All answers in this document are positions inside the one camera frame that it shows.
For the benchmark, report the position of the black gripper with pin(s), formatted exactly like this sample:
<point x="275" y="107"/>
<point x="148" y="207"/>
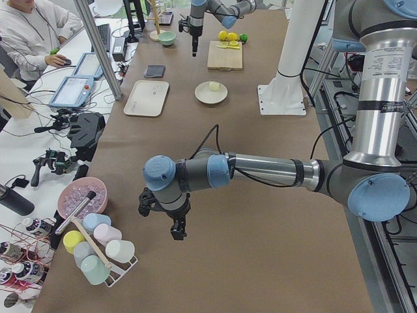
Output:
<point x="195" y="30"/>
<point x="178" y="215"/>

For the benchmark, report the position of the white steamed bun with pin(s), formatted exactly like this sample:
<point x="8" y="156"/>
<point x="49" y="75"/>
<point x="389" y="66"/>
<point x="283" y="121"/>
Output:
<point x="214" y="86"/>

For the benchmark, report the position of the cream round plate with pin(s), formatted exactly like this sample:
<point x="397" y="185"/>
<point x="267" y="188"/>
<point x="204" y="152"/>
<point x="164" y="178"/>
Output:
<point x="206" y="96"/>

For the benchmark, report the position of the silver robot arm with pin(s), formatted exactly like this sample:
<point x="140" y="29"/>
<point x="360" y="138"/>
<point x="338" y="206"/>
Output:
<point x="227" y="16"/>
<point x="368" y="180"/>

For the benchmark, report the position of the cream rabbit tray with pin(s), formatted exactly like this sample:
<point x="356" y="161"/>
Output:
<point x="146" y="98"/>

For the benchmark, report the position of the mint green bowl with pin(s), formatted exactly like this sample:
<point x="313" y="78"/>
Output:
<point x="167" y="38"/>

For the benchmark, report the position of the whole lemon far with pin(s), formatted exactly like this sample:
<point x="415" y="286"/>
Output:
<point x="222" y="35"/>

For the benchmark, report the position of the wooden cutting board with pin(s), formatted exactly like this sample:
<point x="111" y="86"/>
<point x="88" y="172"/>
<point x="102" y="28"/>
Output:
<point x="224" y="59"/>

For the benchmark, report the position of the whole lemon near lime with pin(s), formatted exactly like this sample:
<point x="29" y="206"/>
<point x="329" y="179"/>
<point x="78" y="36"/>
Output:
<point x="232" y="37"/>

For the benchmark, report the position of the wooden mug tree stand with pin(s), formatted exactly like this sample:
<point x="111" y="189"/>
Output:
<point x="156" y="12"/>

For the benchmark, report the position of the yellow plastic knife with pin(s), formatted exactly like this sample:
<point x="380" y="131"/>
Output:
<point x="228" y="47"/>

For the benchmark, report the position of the green lime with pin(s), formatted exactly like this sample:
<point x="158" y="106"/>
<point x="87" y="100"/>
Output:
<point x="243" y="38"/>

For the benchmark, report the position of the grey folded cloth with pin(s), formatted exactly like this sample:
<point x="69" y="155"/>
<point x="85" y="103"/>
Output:
<point x="154" y="71"/>

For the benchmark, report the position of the pink lilac cup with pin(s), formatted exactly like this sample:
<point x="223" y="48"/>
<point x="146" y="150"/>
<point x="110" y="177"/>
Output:
<point x="105" y="233"/>

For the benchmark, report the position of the blue cup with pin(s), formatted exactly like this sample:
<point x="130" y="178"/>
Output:
<point x="92" y="220"/>

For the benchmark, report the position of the black keyboard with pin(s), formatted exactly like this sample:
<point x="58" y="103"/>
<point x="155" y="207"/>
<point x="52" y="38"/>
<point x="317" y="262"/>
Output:
<point x="105" y="34"/>

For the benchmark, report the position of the mint cup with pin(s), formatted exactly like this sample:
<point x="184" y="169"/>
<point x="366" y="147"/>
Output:
<point x="94" y="270"/>

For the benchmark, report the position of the metal black-tipped muddler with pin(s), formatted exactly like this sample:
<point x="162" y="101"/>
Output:
<point x="61" y="227"/>

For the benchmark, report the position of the grey cup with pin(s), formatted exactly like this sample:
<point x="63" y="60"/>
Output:
<point x="81" y="251"/>

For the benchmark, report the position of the yellow cup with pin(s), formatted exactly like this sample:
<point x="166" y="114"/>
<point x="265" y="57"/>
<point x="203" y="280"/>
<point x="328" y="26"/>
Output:
<point x="71" y="239"/>

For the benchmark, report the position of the far blue teach pendant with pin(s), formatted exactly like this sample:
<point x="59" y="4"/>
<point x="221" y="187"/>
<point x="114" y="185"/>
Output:
<point x="88" y="65"/>

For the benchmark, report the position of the blue teach pendant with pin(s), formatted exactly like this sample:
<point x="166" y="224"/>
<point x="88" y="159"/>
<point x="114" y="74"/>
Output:
<point x="88" y="65"/>
<point x="72" y="92"/>

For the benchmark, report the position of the pink bowl with ice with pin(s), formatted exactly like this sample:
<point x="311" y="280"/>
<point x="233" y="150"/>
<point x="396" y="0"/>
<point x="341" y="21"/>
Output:
<point x="77" y="191"/>

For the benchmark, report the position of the near blue teach pendant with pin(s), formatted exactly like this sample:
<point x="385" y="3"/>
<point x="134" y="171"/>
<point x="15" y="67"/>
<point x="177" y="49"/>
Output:
<point x="72" y="92"/>

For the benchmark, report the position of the black metal stand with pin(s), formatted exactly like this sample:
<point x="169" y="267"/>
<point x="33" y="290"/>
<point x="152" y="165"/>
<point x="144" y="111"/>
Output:
<point x="84" y="134"/>

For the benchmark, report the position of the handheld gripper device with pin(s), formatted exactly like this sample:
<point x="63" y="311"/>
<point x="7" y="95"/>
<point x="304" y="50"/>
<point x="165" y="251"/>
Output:
<point x="57" y="161"/>

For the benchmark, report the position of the seated person white hoodie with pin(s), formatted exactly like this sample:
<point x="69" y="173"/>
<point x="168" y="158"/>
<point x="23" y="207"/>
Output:
<point x="32" y="32"/>

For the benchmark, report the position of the black thermos bottle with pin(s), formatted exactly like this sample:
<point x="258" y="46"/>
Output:
<point x="15" y="202"/>

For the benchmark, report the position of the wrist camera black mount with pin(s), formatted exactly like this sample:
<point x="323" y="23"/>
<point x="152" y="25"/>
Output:
<point x="184" y="24"/>
<point x="148" y="203"/>

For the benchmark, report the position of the white wire cup rack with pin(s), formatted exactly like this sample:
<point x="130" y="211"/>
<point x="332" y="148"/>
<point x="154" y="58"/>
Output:
<point x="118" y="272"/>

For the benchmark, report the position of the aluminium frame post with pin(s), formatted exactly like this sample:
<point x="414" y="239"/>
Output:
<point x="94" y="36"/>

